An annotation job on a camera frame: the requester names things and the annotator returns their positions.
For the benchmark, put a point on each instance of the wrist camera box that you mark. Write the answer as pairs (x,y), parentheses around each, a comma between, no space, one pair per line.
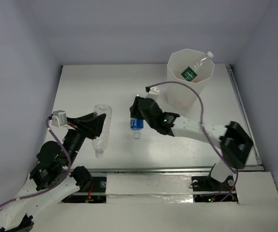
(152,92)
(59,119)

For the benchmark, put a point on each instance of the clear bottle green label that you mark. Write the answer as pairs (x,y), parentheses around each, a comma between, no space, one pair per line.
(199,69)

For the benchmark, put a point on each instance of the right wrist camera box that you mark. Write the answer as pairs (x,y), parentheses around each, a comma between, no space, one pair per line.
(152,92)

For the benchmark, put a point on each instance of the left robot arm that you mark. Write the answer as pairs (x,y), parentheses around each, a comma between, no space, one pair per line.
(53,178)

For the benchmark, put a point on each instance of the aluminium front rail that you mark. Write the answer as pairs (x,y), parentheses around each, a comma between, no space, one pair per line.
(146,162)

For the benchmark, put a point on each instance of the clear unlabelled plastic bottle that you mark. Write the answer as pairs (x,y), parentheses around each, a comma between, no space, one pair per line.
(100,143)

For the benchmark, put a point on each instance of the aluminium rail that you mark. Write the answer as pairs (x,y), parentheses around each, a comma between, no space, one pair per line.
(230,72)
(146,162)

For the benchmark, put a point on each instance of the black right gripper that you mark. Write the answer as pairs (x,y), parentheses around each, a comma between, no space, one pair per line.
(136,110)

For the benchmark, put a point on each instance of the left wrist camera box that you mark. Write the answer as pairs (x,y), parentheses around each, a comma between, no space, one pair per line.
(59,119)

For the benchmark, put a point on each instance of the white octagonal plastic bin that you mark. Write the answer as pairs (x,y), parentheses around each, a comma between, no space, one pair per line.
(183,95)

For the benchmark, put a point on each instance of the clear bottle blue label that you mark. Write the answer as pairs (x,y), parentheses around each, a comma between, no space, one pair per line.
(136,126)

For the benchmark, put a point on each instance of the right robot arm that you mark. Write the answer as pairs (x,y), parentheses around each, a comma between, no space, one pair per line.
(231,143)

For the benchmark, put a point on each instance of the aluminium right side rail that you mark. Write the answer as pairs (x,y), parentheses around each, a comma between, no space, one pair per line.
(230,72)

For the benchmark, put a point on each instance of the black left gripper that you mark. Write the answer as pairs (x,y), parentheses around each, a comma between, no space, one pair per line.
(81,127)

